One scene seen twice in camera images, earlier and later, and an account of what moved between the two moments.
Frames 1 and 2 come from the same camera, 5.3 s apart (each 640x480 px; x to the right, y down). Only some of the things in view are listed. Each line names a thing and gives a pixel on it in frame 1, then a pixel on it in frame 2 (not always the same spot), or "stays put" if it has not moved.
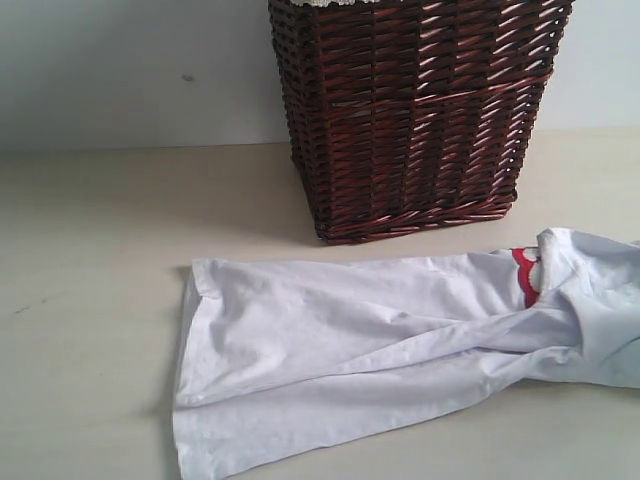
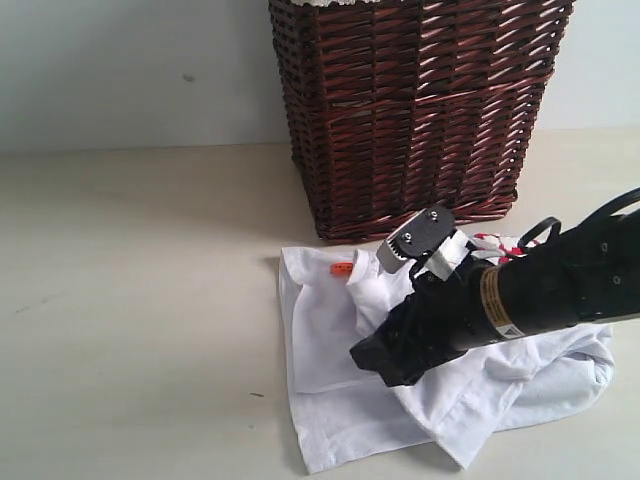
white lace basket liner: x=326 y=3 stays put
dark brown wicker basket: x=414 y=116 stays put
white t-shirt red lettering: x=269 y=349 -> x=343 y=412
